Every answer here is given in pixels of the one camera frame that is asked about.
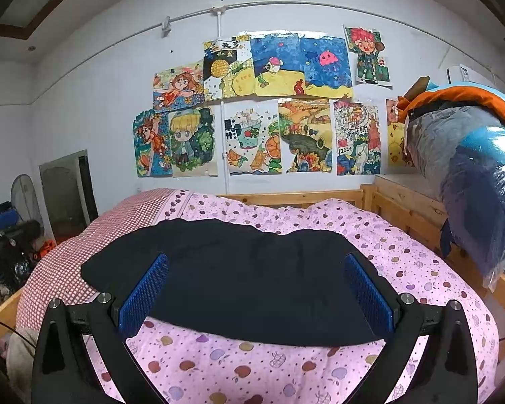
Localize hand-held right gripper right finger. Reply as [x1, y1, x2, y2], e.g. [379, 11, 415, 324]
[344, 253, 479, 404]

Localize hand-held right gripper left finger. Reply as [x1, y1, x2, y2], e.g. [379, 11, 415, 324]
[31, 253, 170, 404]

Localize black jacket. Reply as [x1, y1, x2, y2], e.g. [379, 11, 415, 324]
[80, 218, 388, 348]

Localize clear bag of clothes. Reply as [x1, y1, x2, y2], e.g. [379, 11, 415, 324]
[404, 106, 505, 292]

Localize pink apple-print quilt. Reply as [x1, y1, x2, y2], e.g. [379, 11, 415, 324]
[84, 189, 501, 404]

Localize grey door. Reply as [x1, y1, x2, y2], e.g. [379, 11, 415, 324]
[39, 149, 99, 245]

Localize grey cloth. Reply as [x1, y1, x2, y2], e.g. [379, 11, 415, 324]
[6, 327, 39, 390]

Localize standing fan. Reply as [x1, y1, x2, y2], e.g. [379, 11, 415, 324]
[10, 173, 45, 237]

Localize blue crate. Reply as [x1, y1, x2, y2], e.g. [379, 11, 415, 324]
[0, 207, 18, 233]

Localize orange jacket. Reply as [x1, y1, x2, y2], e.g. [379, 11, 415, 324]
[395, 83, 505, 136]

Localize white air conditioner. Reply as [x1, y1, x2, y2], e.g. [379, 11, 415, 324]
[447, 63, 496, 85]

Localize black cable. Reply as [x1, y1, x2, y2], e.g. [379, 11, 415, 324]
[0, 319, 37, 347]

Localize swimming girl wall poster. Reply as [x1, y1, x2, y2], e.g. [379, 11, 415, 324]
[133, 109, 174, 178]

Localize yellow chick wall poster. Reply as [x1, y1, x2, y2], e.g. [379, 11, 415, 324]
[386, 98, 418, 170]

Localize town wall poster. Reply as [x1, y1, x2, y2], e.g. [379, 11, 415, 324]
[333, 100, 382, 176]

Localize blond figure wall poster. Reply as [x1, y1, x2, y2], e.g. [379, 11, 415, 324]
[167, 106, 218, 178]

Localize landscape wall poster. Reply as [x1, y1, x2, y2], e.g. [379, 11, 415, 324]
[277, 98, 334, 173]

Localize drinks and turtles wall poster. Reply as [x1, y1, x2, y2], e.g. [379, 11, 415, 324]
[223, 107, 283, 176]

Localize orange-haired girl wall poster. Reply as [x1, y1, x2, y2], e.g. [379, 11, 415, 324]
[152, 65, 205, 113]

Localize pink jellyfish wall poster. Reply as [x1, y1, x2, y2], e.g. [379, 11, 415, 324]
[299, 36, 355, 98]

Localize pineapple wall poster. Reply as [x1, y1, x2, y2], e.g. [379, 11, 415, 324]
[203, 39, 254, 100]

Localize red-haired figure wall poster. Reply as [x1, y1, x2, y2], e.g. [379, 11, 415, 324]
[344, 25, 393, 88]

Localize blue fish wall poster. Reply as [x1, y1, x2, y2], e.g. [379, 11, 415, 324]
[250, 33, 304, 97]

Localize colourful drawings on wall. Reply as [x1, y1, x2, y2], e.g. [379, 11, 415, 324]
[55, 2, 505, 197]

